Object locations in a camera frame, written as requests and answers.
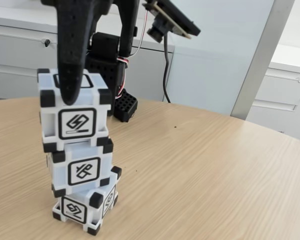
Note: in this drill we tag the white cube crossed-lines symbol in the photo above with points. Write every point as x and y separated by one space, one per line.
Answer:
85 171

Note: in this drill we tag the white cube stacked-squares symbol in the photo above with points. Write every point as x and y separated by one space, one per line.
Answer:
72 210

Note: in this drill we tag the black camera module on bracket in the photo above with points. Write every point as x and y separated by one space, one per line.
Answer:
180 20

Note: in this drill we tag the white cube zigzag symbol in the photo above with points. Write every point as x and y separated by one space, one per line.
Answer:
77 122

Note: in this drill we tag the narrow white drawer cabinet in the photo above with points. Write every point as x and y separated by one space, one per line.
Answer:
277 120

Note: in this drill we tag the wide white drawer cabinet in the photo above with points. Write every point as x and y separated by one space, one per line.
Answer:
22 62

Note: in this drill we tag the black cabinet lock key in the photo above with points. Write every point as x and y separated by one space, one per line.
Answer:
47 43

